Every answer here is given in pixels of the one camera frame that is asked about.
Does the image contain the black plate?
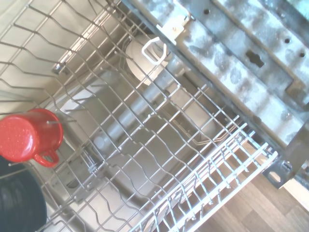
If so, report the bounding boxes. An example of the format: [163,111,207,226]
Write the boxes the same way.
[0,156,48,232]

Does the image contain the white round dish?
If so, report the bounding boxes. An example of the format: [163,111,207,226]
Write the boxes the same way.
[125,36,173,86]

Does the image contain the red enamel mug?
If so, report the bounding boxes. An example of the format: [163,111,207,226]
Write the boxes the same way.
[0,108,64,168]

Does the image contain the built-in dishwasher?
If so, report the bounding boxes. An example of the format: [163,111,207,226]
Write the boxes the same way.
[0,0,309,232]

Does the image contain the wire dishwasher rack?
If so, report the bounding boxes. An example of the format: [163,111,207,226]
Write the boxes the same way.
[0,0,280,232]

